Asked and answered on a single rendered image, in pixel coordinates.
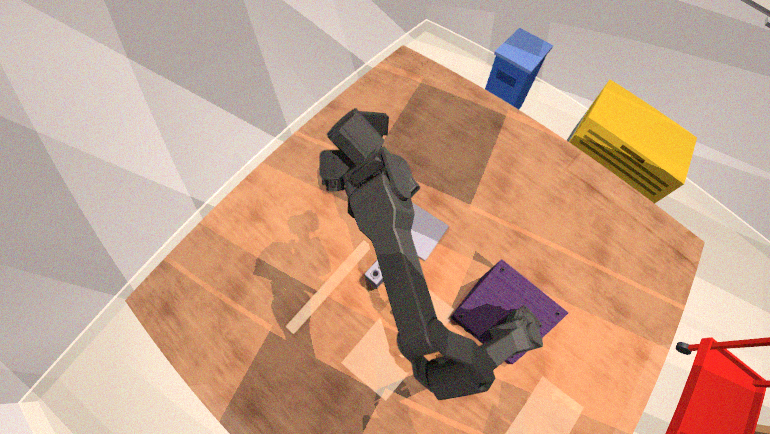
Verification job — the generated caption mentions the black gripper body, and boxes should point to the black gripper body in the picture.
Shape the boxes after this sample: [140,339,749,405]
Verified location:
[347,111,389,218]

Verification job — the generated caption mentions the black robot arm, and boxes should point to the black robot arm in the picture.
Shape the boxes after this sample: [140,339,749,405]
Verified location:
[319,108,544,400]

